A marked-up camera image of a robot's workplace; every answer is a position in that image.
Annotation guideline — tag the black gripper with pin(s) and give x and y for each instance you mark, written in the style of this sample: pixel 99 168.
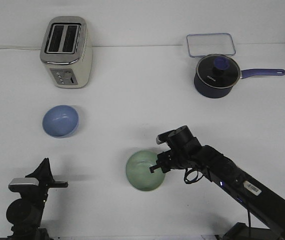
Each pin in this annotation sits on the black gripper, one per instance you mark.
pixel 179 155
pixel 38 189

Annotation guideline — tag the green bowl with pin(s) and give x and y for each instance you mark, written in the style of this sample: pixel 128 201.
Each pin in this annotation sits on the green bowl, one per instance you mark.
pixel 138 171

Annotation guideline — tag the blue bowl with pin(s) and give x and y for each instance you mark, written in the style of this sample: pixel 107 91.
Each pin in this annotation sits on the blue bowl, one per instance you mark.
pixel 60 121

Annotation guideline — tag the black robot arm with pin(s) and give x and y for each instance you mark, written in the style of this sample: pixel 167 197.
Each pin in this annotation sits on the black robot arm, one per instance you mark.
pixel 203 161
pixel 25 214

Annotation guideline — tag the dark blue saucepan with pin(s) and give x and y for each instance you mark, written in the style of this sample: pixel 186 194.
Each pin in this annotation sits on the dark blue saucepan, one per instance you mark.
pixel 214 93

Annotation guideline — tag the glass pot lid blue knob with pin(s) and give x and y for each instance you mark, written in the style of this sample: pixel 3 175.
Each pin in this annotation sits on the glass pot lid blue knob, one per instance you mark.
pixel 218 71

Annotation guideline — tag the silver two-slot toaster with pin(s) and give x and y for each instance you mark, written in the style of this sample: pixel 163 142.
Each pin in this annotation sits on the silver two-slot toaster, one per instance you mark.
pixel 66 52

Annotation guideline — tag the clear container lid blue rim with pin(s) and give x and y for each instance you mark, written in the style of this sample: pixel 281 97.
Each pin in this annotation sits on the clear container lid blue rim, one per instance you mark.
pixel 200 45

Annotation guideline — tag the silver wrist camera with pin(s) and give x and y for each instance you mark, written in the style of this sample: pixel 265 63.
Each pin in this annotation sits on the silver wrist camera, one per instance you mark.
pixel 165 137
pixel 22 184

